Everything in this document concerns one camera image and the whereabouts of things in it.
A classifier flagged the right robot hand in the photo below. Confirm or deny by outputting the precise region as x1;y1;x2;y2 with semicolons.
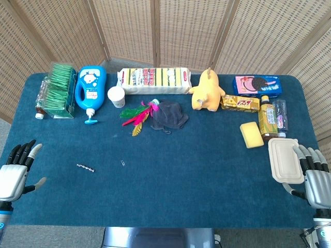
282;145;331;209

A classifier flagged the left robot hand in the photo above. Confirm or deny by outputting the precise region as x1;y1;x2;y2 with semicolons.
0;139;47;203

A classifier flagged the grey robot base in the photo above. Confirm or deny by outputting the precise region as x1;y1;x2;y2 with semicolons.
102;226;217;248

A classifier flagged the beige lidded food container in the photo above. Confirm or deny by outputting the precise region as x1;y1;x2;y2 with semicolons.
267;137;305;184

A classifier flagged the clear bottle with purple label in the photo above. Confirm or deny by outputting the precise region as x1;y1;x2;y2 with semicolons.
272;99;289;138

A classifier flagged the tea bottle with yellow label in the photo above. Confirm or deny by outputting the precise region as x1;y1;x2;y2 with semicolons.
258;95;279;142

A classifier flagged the yellow sponge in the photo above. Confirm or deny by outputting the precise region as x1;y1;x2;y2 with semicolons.
239;121;265;149

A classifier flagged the clear bottle with white cap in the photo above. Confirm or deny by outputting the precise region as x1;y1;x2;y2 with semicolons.
35;76;50;120

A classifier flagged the clear box of green packets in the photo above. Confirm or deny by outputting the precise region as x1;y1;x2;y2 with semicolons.
41;61;78;119

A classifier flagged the yellow snack box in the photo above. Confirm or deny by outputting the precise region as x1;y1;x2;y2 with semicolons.
220;94;261;113

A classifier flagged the blue cookie box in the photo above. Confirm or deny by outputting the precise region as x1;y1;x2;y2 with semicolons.
232;74;283;99

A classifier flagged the blue detergent pump bottle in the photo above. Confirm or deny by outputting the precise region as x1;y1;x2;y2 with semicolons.
74;66;108;126

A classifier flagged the white paper cup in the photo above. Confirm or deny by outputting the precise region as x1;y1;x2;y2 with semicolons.
107;86;126;109

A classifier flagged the colourful feather shuttlecock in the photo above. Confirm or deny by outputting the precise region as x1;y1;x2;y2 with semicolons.
119;98;161;137

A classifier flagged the yellow plush toy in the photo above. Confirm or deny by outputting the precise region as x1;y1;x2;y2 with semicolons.
188;67;226;113

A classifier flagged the blue table cloth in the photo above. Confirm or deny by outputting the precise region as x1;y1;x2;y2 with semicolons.
0;72;325;229

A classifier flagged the dark grey cloth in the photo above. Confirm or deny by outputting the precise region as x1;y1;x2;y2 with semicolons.
150;100;189;135

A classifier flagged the pack of yellow green sponges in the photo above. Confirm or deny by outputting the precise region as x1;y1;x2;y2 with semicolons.
116;67;193;96

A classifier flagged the woven folding screen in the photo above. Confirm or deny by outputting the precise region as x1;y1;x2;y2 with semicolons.
0;0;331;179

